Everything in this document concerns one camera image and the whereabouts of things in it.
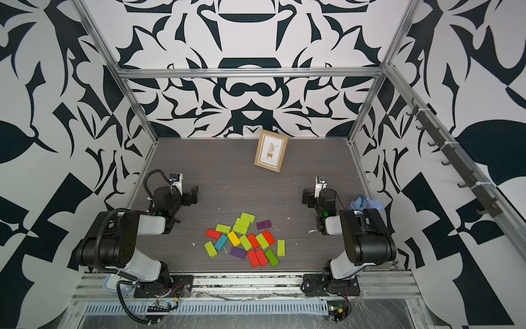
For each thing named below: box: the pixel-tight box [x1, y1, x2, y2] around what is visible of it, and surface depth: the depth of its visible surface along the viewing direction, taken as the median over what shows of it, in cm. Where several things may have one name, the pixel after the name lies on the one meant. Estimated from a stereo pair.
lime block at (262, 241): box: [255, 233, 270, 250], surface depth 85 cm
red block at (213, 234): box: [205, 228, 222, 240], surface depth 88 cm
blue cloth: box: [350, 194, 384, 212], surface depth 87 cm
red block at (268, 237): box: [262, 230, 277, 247], surface depth 87 cm
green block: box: [264, 248, 280, 268], surface depth 82 cm
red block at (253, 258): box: [247, 250, 261, 269], surface depth 82 cm
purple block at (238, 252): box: [230, 246, 248, 260], surface depth 84 cm
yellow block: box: [226, 230, 241, 248], surface depth 86 cm
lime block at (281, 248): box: [277, 239, 286, 258], surface depth 84 cm
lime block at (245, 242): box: [239, 234, 253, 251], surface depth 85 cm
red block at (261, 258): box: [254, 248, 270, 268], surface depth 81 cm
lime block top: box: [240, 211, 256, 224], surface depth 92 cm
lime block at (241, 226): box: [232, 217, 250, 236], surface depth 89 cm
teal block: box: [214, 233, 229, 251], surface depth 85 cm
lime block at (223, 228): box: [215, 223, 232, 235], surface depth 89 cm
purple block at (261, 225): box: [256, 220, 272, 230], surface depth 91 cm
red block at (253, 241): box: [247, 233, 261, 250], surface depth 85 cm
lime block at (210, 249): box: [204, 240, 218, 259], surface depth 83 cm
